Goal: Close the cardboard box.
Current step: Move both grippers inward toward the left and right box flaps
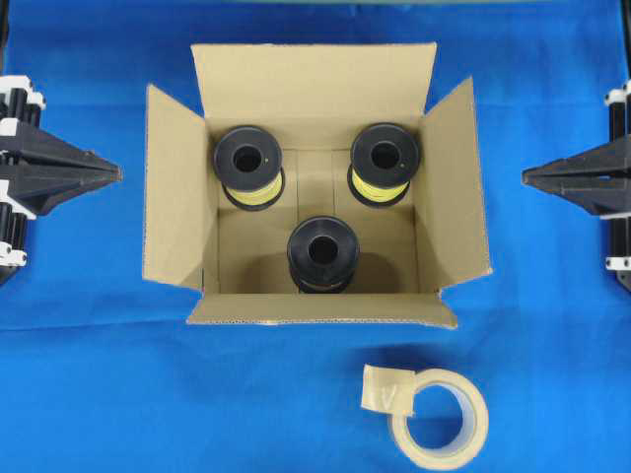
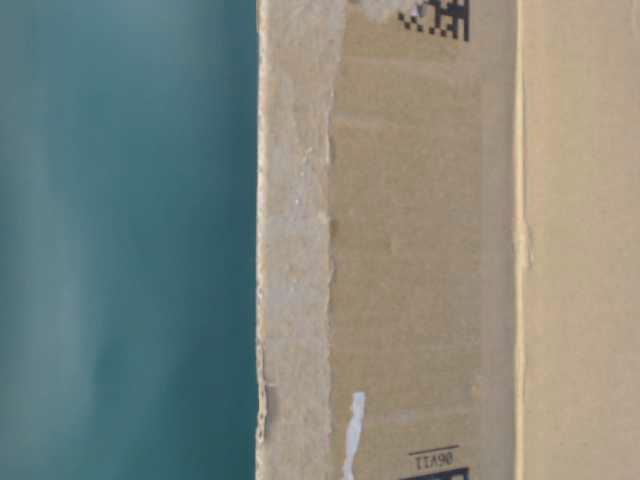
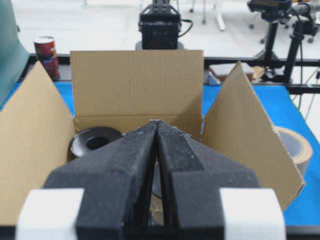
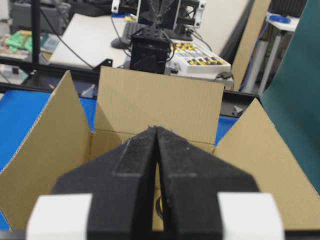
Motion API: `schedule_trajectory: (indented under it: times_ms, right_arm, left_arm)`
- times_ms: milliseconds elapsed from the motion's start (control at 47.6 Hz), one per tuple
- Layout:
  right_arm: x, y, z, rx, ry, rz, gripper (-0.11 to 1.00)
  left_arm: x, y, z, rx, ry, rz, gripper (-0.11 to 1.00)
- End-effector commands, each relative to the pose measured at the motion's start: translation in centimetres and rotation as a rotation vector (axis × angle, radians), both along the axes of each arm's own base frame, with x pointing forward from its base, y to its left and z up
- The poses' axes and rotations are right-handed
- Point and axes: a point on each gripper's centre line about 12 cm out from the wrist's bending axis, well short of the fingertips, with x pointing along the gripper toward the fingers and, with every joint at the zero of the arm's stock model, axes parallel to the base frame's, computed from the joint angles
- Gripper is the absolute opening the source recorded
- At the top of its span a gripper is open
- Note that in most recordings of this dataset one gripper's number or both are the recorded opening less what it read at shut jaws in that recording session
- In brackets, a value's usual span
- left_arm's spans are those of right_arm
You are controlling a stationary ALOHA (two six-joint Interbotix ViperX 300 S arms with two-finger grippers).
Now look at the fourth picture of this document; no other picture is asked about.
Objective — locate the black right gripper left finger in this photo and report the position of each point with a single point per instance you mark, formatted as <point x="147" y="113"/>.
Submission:
<point x="122" y="184"/>

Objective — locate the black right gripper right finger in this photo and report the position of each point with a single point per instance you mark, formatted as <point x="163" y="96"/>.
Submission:
<point x="190" y="180"/>

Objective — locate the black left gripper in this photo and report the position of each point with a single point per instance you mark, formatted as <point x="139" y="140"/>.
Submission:
<point x="150" y="50"/>

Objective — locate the brown cardboard box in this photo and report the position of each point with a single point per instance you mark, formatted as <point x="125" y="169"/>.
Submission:
<point x="129" y="102"/>

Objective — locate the white component organizer box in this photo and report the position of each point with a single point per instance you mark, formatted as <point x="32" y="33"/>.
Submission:
<point x="193" y="61"/>

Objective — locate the blue table cloth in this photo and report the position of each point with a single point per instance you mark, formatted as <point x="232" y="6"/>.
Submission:
<point x="20" y="109"/>

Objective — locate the dark green backdrop board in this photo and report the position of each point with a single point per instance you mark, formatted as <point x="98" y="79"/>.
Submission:
<point x="292" y="100"/>

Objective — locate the black aluminium table frame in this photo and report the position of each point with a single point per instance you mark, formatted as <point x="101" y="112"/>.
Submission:
<point x="44" y="78"/>

